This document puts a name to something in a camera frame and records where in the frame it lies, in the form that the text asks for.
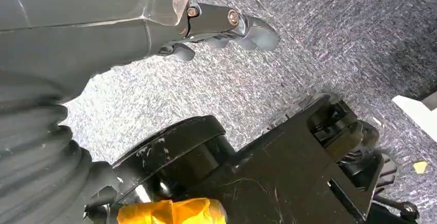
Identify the yellow tape scrap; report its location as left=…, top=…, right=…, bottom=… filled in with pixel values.
left=413, top=161, right=428, bottom=175

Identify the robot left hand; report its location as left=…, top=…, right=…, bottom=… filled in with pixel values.
left=0, top=0, right=281, bottom=224

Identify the white furniture base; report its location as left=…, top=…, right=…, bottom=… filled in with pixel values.
left=392, top=91, right=437, bottom=143

